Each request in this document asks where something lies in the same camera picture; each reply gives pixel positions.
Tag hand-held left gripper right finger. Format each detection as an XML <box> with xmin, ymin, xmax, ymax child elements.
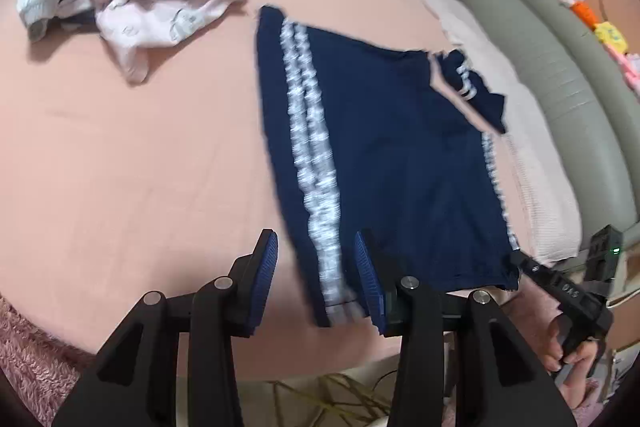
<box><xmin>354</xmin><ymin>229</ymin><xmax>578</xmax><ymax>427</ymax></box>

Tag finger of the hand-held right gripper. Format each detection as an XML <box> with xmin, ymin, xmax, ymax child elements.
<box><xmin>510</xmin><ymin>251</ymin><xmax>563</xmax><ymax>295</ymax></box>

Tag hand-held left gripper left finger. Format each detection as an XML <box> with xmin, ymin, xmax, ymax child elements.
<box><xmin>52</xmin><ymin>228</ymin><xmax>279</xmax><ymax>427</ymax></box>

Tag large navy striped shorts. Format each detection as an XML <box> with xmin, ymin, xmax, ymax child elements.
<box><xmin>255</xmin><ymin>4</ymin><xmax>521</xmax><ymax>328</ymax></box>

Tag small navy striped garment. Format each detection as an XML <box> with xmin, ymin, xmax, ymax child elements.
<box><xmin>430</xmin><ymin>49</ymin><xmax>508</xmax><ymax>135</ymax></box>

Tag person's right forearm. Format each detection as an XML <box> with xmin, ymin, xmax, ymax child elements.
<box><xmin>557</xmin><ymin>364</ymin><xmax>612</xmax><ymax>409</ymax></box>

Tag person's right hand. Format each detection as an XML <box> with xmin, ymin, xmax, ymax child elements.
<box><xmin>547</xmin><ymin>314</ymin><xmax>601</xmax><ymax>373</ymax></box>

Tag cream waffle pillow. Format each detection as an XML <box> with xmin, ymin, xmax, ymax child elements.
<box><xmin>440</xmin><ymin>22</ymin><xmax>584</xmax><ymax>264</ymax></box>

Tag cream rug with gold lines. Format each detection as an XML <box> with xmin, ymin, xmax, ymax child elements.
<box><xmin>239</xmin><ymin>369</ymin><xmax>403</xmax><ymax>427</ymax></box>

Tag grey-green padded headboard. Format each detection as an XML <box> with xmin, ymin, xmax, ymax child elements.
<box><xmin>450</xmin><ymin>0</ymin><xmax>640</xmax><ymax>288</ymax></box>

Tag pink fuzzy bed cover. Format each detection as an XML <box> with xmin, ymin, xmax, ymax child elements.
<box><xmin>0</xmin><ymin>284</ymin><xmax>566</xmax><ymax>427</ymax></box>

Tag yellow plush toy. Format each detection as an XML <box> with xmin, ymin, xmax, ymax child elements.
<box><xmin>595</xmin><ymin>21</ymin><xmax>629</xmax><ymax>51</ymax></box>

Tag orange plush toy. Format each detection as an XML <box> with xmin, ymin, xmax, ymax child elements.
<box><xmin>570</xmin><ymin>0</ymin><xmax>599</xmax><ymax>28</ymax></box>

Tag cream fluffy pillow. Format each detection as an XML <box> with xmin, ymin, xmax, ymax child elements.
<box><xmin>404</xmin><ymin>0</ymin><xmax>453</xmax><ymax>40</ymax></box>

